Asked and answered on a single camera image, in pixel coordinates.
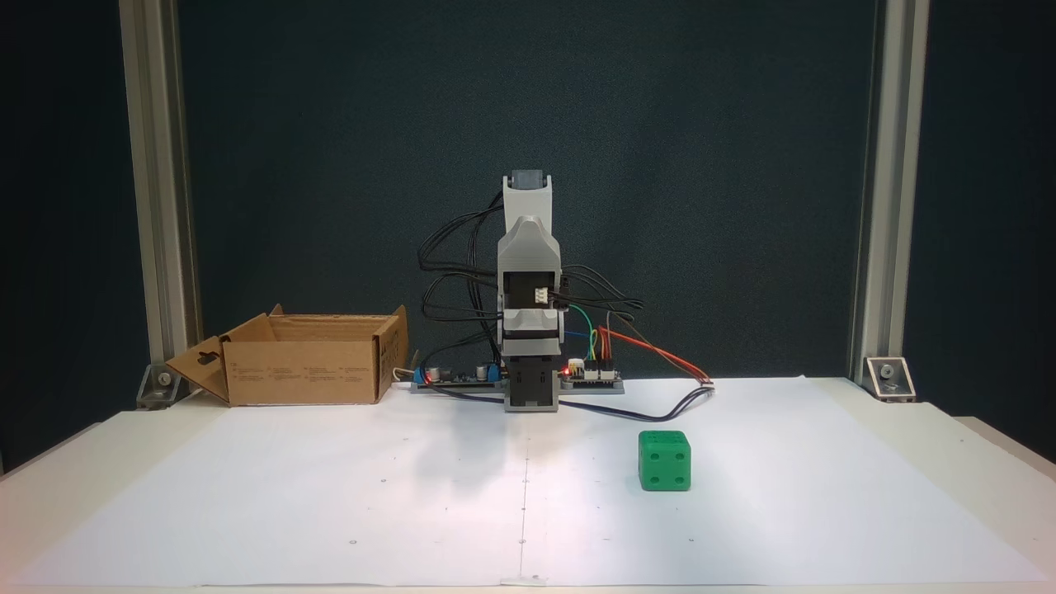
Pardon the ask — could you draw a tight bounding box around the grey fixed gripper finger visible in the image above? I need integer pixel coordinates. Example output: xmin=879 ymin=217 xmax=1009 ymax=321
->
xmin=497 ymin=216 xmax=563 ymax=270

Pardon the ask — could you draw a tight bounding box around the green die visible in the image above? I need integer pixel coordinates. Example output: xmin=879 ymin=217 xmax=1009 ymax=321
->
xmin=638 ymin=430 xmax=692 ymax=493

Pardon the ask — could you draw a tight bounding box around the circuit board with blue terminals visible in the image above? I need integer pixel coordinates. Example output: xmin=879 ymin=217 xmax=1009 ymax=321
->
xmin=411 ymin=361 xmax=506 ymax=395

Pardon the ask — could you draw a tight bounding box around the open cardboard box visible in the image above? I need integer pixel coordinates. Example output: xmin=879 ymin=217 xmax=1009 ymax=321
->
xmin=165 ymin=304 xmax=411 ymax=407

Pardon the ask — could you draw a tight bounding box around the green jumper wire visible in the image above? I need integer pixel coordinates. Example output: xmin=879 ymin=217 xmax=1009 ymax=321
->
xmin=568 ymin=305 xmax=598 ymax=364

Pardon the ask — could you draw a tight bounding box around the circuit board with jumper wires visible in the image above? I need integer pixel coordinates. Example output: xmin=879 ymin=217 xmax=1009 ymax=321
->
xmin=559 ymin=359 xmax=625 ymax=395

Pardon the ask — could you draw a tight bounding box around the long black cable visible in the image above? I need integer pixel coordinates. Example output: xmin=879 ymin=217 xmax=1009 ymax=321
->
xmin=421 ymin=381 xmax=715 ymax=423

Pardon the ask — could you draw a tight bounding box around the aluminium frame post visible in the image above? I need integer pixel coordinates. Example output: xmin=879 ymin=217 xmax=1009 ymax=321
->
xmin=848 ymin=0 xmax=931 ymax=384
xmin=118 ymin=0 xmax=203 ymax=389

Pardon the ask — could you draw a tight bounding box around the metal corner bracket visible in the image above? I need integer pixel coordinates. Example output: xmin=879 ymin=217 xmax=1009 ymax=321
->
xmin=864 ymin=356 xmax=917 ymax=403
xmin=136 ymin=363 xmax=195 ymax=411

